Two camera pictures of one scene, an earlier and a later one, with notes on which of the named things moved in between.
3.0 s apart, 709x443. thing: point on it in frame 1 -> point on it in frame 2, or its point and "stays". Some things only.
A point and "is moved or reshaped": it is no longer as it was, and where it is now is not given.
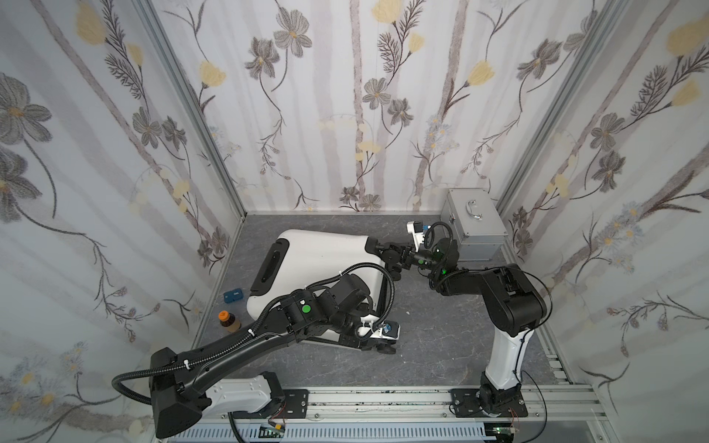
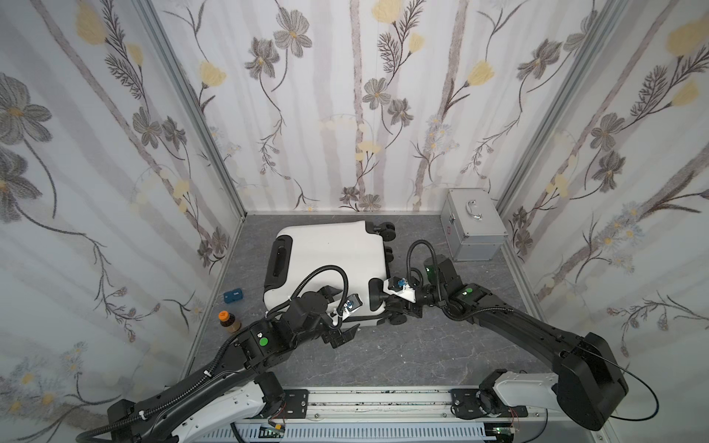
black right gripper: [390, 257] -> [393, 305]
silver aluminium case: [475, 222] stays
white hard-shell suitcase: [300, 260] is moved or reshaped
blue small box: [233, 295] stays
